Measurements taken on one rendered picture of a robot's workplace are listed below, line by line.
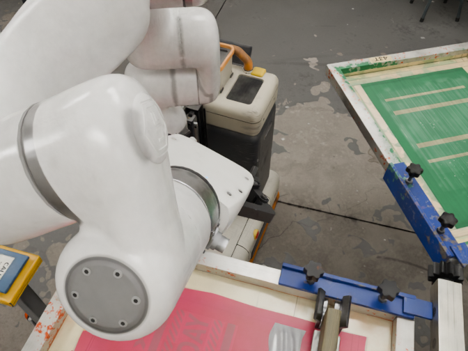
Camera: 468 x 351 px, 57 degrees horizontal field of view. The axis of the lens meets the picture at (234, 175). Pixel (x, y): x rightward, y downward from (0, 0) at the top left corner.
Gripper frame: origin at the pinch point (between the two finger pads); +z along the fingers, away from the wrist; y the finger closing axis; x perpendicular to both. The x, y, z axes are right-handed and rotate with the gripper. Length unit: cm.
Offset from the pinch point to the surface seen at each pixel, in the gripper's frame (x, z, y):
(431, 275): 15, 44, -52
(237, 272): 36, 40, -14
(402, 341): 27, 33, -50
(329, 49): -15, 297, -17
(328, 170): 43, 196, -47
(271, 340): 42, 31, -27
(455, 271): 12, 43, -55
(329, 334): 30, 25, -34
